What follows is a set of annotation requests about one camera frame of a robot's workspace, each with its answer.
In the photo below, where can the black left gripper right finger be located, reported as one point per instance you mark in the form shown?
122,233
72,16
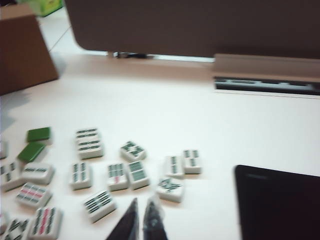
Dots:
155,222

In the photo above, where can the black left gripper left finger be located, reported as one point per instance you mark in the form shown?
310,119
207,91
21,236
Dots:
128,225

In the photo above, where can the six-bamboo mahjong tile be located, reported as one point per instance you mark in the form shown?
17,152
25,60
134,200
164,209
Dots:
100,206
87,133
90,148
138,175

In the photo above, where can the bird one-bamboo mahjong tile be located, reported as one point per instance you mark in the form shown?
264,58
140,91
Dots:
170,189

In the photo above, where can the seven-bamboo mahjong tile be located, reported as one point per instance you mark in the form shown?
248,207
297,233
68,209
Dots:
117,176

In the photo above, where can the two-bamboo mahjong tile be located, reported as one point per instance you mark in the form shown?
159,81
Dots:
174,166

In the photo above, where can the four-bamboo mahjong tile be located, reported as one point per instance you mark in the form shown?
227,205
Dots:
80,176

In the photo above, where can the three-bamboo mahjong tile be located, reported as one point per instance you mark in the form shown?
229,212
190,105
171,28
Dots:
192,161

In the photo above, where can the eight-bamboo mahjong tile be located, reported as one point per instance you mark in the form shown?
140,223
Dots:
133,150

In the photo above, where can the nine-bamboo mahjong tile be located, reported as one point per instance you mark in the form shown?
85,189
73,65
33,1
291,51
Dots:
33,195
46,222

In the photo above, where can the bamboo mahjong tile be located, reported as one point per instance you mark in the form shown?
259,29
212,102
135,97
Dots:
10,176
37,173
13,231

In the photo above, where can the green-backed face-down mahjong tile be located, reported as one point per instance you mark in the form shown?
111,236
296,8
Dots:
39,134
31,151

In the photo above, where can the white mahjong tile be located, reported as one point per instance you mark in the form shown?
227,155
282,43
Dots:
3,150

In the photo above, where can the black fabric mat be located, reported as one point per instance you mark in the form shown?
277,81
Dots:
282,205

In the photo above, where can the black screwdriver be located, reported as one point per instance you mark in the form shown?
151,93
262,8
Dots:
135,55

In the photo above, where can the beige desk divider panel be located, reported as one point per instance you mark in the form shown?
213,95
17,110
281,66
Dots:
187,25

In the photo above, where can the brown cardboard box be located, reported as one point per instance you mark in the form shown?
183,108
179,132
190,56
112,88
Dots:
22,50

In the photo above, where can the green packaging box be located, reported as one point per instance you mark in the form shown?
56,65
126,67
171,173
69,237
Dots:
47,6

